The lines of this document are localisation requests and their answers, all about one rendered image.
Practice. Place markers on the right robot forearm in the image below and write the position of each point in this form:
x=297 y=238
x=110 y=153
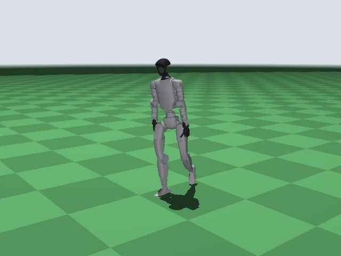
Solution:
x=154 y=112

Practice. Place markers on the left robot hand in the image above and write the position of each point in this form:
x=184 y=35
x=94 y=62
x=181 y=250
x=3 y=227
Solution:
x=186 y=131

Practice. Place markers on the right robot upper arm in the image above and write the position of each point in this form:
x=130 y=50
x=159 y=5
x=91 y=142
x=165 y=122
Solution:
x=154 y=101

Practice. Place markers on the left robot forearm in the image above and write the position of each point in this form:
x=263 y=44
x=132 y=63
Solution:
x=183 y=114

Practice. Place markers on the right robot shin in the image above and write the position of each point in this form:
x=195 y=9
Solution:
x=163 y=173

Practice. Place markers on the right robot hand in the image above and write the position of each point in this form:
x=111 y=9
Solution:
x=154 y=123

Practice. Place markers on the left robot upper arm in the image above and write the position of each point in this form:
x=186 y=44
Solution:
x=178 y=85

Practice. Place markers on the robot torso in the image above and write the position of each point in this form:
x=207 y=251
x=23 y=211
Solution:
x=167 y=99

